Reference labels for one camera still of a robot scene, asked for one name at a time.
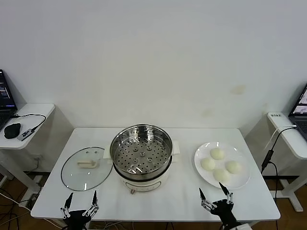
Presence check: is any white laptop cable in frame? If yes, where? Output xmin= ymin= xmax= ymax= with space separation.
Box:
xmin=265 ymin=124 xmax=298 ymax=151

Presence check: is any perforated stainless steel steamer basket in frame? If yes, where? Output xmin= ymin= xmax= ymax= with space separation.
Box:
xmin=110 ymin=124 xmax=173 ymax=179

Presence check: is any black cable with adapter block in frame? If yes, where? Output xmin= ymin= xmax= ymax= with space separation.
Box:
xmin=260 ymin=126 xmax=299 ymax=201

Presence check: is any white round plate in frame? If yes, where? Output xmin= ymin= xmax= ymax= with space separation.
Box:
xmin=194 ymin=141 xmax=252 ymax=190

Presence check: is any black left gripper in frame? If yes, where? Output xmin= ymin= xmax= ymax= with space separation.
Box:
xmin=59 ymin=190 xmax=99 ymax=230

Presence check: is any cream electric cooker pot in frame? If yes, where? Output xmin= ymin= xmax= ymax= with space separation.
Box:
xmin=102 ymin=140 xmax=181 ymax=195

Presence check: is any glass lid with cream handle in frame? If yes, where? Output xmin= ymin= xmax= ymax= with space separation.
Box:
xmin=60 ymin=147 xmax=113 ymax=192

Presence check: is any white side desk with mouse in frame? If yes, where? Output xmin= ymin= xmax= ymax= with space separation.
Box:
xmin=0 ymin=103 xmax=74 ymax=192

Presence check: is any white floor cable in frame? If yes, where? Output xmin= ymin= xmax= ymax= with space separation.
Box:
xmin=0 ymin=193 xmax=32 ymax=213

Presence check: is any black laptop with dark screen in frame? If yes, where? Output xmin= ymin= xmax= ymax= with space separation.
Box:
xmin=0 ymin=69 xmax=19 ymax=130

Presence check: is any white steamed baozi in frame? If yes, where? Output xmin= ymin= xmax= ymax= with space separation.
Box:
xmin=213 ymin=168 xmax=231 ymax=182
xmin=200 ymin=158 xmax=216 ymax=171
xmin=225 ymin=160 xmax=242 ymax=173
xmin=210 ymin=148 xmax=225 ymax=160

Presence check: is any grey laptop with bright screen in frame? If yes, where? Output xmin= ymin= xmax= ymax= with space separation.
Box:
xmin=288 ymin=82 xmax=307 ymax=139

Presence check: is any grey USB hub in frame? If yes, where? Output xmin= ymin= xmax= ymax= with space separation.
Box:
xmin=18 ymin=128 xmax=33 ymax=141

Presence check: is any black computer mouse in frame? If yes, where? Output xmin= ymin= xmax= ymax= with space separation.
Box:
xmin=4 ymin=123 xmax=22 ymax=139

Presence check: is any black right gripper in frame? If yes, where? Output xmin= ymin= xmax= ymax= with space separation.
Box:
xmin=198 ymin=182 xmax=242 ymax=227

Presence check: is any thin black hub cable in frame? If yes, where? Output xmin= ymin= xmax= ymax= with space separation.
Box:
xmin=11 ymin=113 xmax=47 ymax=132

